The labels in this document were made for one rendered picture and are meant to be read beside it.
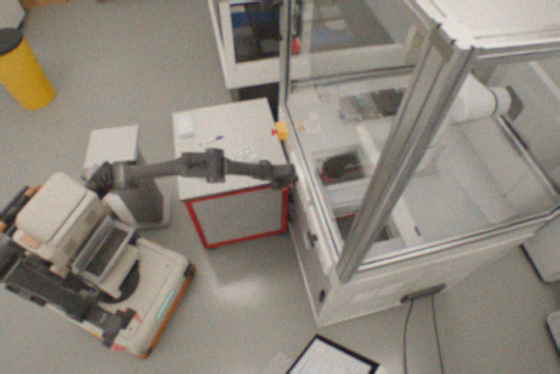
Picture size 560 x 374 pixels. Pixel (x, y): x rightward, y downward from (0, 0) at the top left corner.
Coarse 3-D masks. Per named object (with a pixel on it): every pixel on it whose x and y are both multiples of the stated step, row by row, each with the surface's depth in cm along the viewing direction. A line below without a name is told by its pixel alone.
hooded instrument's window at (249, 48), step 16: (272, 0) 172; (240, 16) 176; (256, 16) 178; (240, 32) 183; (256, 32) 186; (240, 48) 192; (256, 48) 194; (272, 48) 197; (224, 64) 206; (240, 64) 201
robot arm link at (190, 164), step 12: (180, 156) 102; (192, 156) 101; (204, 156) 103; (216, 156) 106; (132, 168) 115; (144, 168) 112; (156, 168) 108; (168, 168) 105; (180, 168) 102; (192, 168) 101; (204, 168) 104; (216, 168) 106; (132, 180) 116; (144, 180) 119
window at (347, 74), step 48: (336, 0) 86; (384, 0) 64; (288, 48) 147; (336, 48) 93; (384, 48) 68; (288, 96) 167; (336, 96) 101; (384, 96) 72; (336, 144) 110; (384, 144) 77; (336, 192) 120; (336, 240) 132
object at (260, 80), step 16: (208, 0) 253; (224, 0) 164; (240, 0) 166; (256, 0) 168; (224, 16) 171; (224, 32) 179; (224, 48) 187; (256, 64) 202; (272, 64) 204; (240, 80) 208; (256, 80) 211; (272, 80) 214; (240, 96) 222; (256, 96) 225; (272, 96) 229; (272, 112) 241
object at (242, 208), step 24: (216, 120) 203; (240, 120) 203; (264, 120) 203; (192, 144) 193; (216, 144) 193; (240, 144) 193; (264, 144) 193; (192, 192) 175; (216, 192) 176; (240, 192) 183; (264, 192) 190; (192, 216) 191; (216, 216) 199; (240, 216) 205; (264, 216) 213; (216, 240) 224; (240, 240) 231
